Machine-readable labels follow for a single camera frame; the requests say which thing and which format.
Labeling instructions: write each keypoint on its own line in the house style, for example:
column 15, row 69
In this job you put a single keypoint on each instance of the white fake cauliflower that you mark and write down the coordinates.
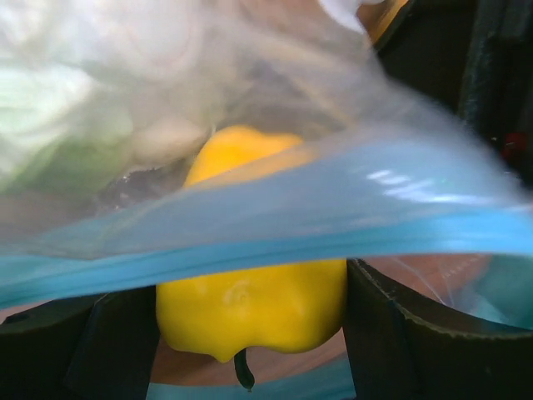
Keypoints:
column 43, row 107

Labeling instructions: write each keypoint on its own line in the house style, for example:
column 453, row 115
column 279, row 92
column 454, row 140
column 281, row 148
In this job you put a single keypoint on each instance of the green fake vegetable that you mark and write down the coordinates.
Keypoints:
column 83, row 166

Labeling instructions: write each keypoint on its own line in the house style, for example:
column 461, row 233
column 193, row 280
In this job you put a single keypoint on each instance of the yellow fake bell pepper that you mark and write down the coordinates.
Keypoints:
column 288, row 308

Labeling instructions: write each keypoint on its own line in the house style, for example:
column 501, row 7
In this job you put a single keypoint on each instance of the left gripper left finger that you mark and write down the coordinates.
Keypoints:
column 93, row 347

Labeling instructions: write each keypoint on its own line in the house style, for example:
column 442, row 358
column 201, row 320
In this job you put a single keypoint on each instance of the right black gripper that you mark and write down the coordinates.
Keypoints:
column 475, row 57

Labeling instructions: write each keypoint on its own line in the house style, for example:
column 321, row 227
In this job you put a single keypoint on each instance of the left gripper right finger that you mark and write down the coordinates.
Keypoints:
column 402, row 345

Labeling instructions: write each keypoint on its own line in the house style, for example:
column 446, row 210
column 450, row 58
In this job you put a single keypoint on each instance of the clear zip top bag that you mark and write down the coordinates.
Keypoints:
column 263, row 133

